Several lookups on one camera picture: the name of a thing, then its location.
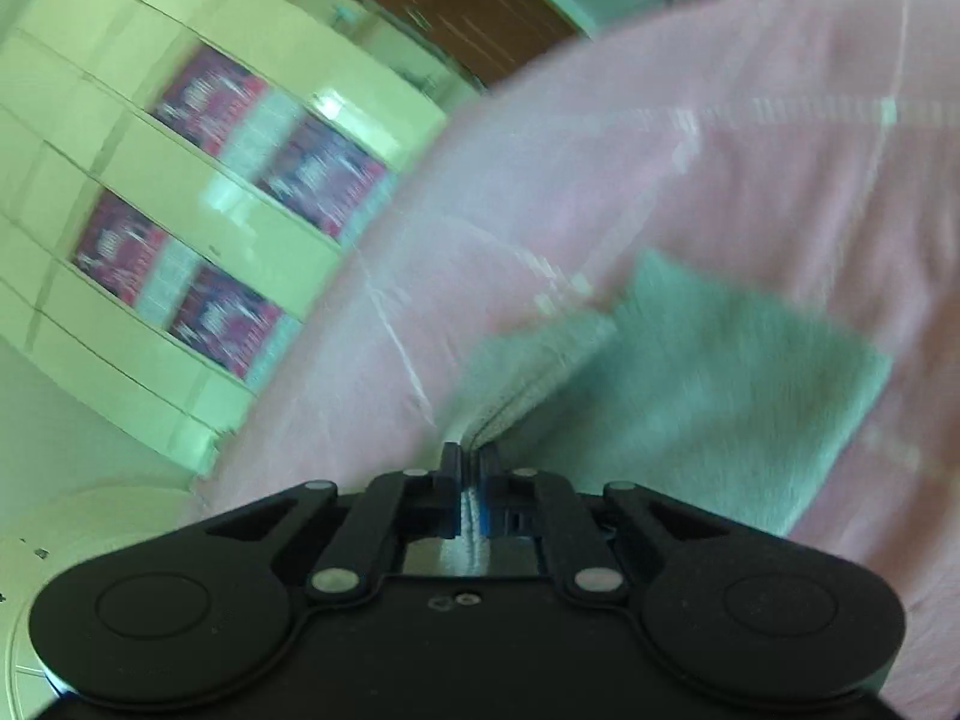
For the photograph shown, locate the pink checked blanket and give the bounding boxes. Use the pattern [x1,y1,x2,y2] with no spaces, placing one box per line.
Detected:
[184,0,960,720]

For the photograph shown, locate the cream glossy wardrobe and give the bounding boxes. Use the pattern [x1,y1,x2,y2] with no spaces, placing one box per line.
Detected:
[0,0,485,477]

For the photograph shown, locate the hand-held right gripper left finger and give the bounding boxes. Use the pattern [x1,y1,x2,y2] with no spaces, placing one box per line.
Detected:
[202,441,464,608]

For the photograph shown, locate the grey knitted sock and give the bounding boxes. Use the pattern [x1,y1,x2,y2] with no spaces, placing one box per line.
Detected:
[441,247,895,578]

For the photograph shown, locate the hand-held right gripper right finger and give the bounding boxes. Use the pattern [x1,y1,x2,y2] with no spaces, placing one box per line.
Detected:
[478,441,734,610]

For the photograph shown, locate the red calendar poster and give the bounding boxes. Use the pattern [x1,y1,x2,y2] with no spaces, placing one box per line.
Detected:
[167,265,284,382]
[152,43,269,157]
[73,190,171,307]
[257,115,392,239]

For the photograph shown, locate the brown wooden cabinet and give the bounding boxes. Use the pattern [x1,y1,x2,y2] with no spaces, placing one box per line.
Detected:
[281,0,597,89]

